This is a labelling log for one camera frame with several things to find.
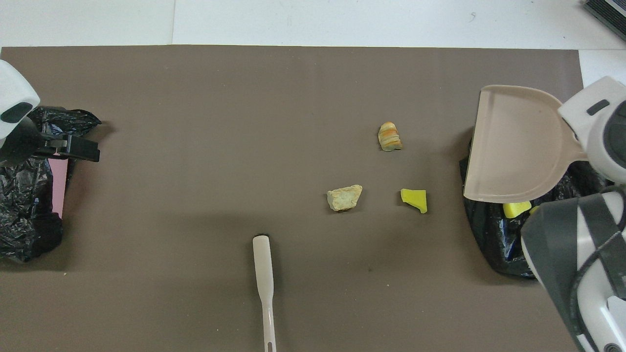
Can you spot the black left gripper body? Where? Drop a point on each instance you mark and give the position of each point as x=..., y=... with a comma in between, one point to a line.
x=29, y=146

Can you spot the beige brush with black bristles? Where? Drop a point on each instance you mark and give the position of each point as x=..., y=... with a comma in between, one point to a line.
x=262, y=269

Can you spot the beige crumbly chunk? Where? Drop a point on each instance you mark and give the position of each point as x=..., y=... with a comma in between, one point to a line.
x=345, y=198

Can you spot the small yellow sponge piece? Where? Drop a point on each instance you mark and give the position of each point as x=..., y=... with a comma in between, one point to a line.
x=414, y=198

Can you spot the beige plastic dustpan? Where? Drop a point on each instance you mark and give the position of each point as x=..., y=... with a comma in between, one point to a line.
x=513, y=146

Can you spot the yellow notched sponge piece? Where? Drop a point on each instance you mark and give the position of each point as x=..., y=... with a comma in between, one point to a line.
x=516, y=209

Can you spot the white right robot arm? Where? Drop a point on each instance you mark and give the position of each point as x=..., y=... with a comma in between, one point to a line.
x=601, y=293

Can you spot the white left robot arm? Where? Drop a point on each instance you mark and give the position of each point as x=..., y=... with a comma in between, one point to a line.
x=14, y=88

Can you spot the pink plastic bin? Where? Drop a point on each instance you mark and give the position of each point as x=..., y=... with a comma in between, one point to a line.
x=58, y=190

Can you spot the black bag lining pink bin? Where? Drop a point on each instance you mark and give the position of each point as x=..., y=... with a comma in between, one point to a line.
x=19, y=230

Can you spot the black trash bag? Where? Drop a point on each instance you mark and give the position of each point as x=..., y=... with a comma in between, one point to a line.
x=489, y=234

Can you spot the brown table mat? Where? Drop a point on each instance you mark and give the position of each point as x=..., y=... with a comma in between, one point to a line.
x=244, y=122

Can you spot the orange striped bread chunk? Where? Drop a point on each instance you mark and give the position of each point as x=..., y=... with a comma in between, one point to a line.
x=389, y=137

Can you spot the dark ribbed device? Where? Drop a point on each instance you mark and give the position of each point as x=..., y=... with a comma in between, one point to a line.
x=611, y=12

